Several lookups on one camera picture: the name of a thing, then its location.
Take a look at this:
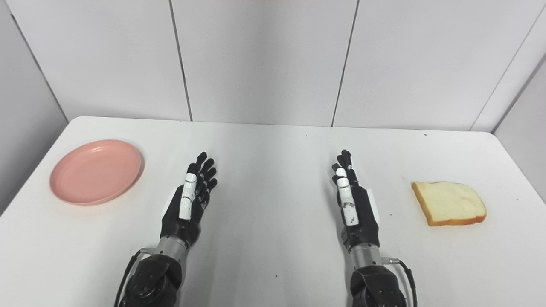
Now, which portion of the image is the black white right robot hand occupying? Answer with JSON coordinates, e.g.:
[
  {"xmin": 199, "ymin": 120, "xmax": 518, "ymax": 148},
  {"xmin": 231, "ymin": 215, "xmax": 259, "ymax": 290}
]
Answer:
[{"xmin": 331, "ymin": 149, "xmax": 381, "ymax": 253}]

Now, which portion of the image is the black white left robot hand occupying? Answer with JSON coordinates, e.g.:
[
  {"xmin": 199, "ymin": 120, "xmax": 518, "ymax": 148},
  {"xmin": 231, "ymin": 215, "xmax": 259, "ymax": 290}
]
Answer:
[{"xmin": 160, "ymin": 152, "xmax": 218, "ymax": 248}]

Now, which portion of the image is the slice of white bread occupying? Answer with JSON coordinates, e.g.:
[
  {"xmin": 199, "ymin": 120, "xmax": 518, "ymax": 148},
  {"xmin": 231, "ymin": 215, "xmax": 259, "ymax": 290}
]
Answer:
[{"xmin": 411, "ymin": 181, "xmax": 487, "ymax": 227}]

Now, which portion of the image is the pink round plate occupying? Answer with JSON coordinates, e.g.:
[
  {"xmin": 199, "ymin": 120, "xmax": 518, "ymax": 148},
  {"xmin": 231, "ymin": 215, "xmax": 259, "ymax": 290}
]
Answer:
[{"xmin": 49, "ymin": 139, "xmax": 145, "ymax": 206}]

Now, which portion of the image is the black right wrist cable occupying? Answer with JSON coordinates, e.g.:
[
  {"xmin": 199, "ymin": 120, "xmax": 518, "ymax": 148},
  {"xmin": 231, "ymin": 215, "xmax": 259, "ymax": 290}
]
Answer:
[{"xmin": 382, "ymin": 257, "xmax": 418, "ymax": 307}]

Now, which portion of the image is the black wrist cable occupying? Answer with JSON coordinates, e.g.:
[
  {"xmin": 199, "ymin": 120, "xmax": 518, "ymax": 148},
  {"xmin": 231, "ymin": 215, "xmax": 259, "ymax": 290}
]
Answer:
[
  {"xmin": 382, "ymin": 257, "xmax": 418, "ymax": 307},
  {"xmin": 113, "ymin": 247, "xmax": 159, "ymax": 307}
]

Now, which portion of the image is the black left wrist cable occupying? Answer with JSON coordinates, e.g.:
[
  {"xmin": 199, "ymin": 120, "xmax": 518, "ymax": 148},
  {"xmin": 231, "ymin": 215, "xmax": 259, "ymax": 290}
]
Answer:
[{"xmin": 113, "ymin": 247, "xmax": 159, "ymax": 307}]

